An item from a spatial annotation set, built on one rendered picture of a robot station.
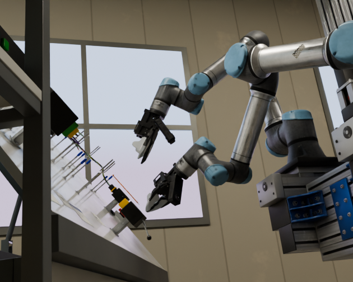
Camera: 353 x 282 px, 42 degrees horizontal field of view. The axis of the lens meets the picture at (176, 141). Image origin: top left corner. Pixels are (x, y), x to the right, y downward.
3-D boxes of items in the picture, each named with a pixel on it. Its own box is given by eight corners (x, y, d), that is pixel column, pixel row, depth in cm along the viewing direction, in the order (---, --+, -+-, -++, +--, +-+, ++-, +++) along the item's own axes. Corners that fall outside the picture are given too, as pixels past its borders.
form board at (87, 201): (44, 218, 79) (52, 211, 79) (-185, -75, 114) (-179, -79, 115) (162, 273, 188) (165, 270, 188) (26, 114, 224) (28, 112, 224)
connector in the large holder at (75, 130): (55, 125, 110) (68, 114, 111) (63, 133, 112) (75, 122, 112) (61, 132, 105) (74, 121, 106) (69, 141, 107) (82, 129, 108)
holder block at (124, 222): (131, 254, 130) (157, 230, 132) (105, 223, 134) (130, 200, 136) (135, 256, 134) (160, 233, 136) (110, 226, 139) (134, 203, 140)
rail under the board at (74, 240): (169, 287, 186) (167, 271, 188) (59, 251, 76) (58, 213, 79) (156, 289, 186) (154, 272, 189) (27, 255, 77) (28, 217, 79)
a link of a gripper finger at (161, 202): (149, 207, 182) (165, 191, 180) (152, 217, 177) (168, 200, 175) (143, 204, 180) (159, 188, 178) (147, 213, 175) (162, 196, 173)
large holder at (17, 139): (-30, 97, 100) (22, 55, 102) (25, 150, 109) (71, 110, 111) (-27, 105, 94) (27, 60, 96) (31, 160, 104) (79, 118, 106)
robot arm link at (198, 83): (283, 33, 190) (204, 97, 170) (272, 48, 200) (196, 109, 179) (263, 14, 192) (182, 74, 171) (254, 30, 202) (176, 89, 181)
